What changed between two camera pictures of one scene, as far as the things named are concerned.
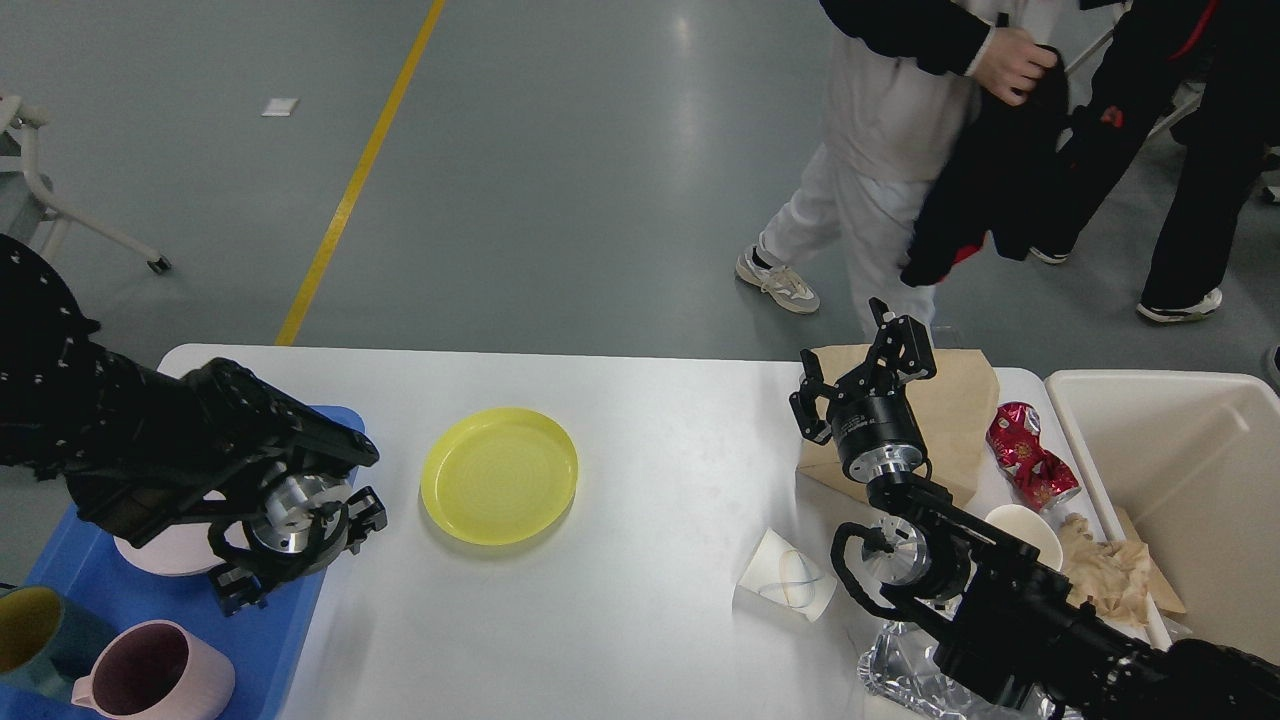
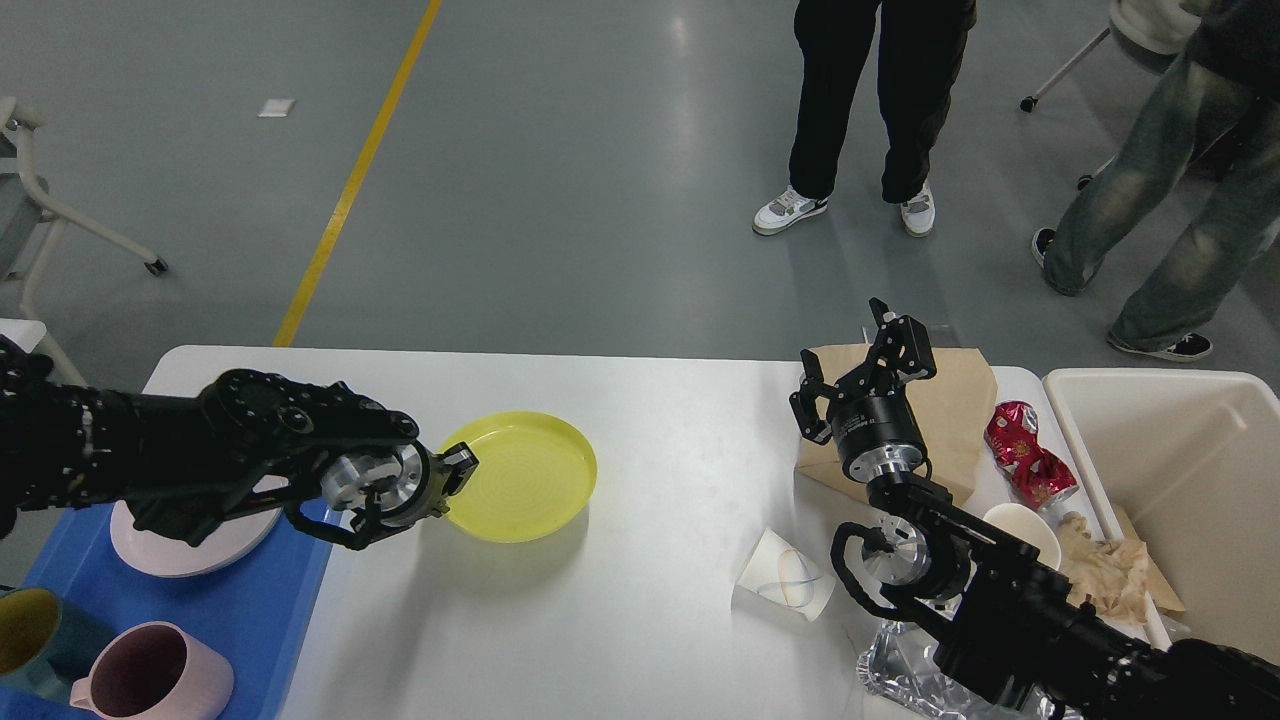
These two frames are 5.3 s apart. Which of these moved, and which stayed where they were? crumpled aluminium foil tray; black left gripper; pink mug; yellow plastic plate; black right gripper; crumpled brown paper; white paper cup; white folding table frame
Moved: yellow plastic plate; black left gripper
Stayed: crumpled aluminium foil tray; pink mug; white folding table frame; white paper cup; black right gripper; crumpled brown paper
